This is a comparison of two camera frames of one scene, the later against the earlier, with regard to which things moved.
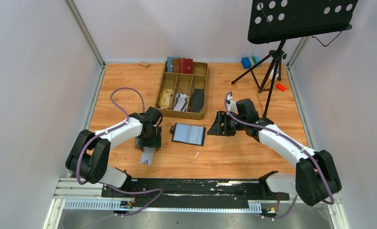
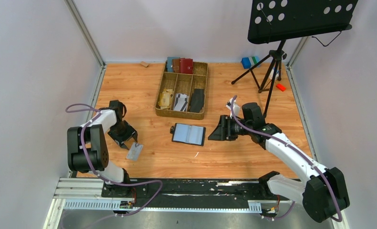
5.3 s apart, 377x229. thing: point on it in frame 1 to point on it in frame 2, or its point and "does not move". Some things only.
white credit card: [147, 155] to [135, 153]
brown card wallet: [176, 63] does not move
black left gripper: [147, 143] to [122, 136]
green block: [254, 59] does not move
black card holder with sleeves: [188, 133] does not move
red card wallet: [186, 66] does not move
